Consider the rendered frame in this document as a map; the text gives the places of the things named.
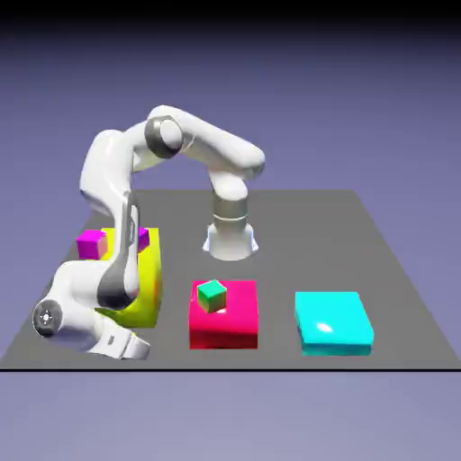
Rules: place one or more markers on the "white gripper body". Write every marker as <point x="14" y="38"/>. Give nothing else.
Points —
<point x="136" y="347"/>

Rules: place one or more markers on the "small magenta cube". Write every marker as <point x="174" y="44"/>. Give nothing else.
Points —
<point x="89" y="245"/>

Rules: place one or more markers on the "small purple cube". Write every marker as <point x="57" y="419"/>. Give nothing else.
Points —
<point x="143" y="239"/>

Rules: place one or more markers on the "small green cube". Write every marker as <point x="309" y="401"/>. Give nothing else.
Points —
<point x="212" y="296"/>

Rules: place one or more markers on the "large pink box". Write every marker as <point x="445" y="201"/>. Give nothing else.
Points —
<point x="234" y="320"/>

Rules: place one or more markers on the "large cyan box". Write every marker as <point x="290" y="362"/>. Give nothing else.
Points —
<point x="331" y="320"/>

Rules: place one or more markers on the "large yellow box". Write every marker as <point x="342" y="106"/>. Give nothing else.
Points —
<point x="149" y="288"/>

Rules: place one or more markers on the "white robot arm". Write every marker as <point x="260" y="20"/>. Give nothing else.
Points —
<point x="108" y="173"/>

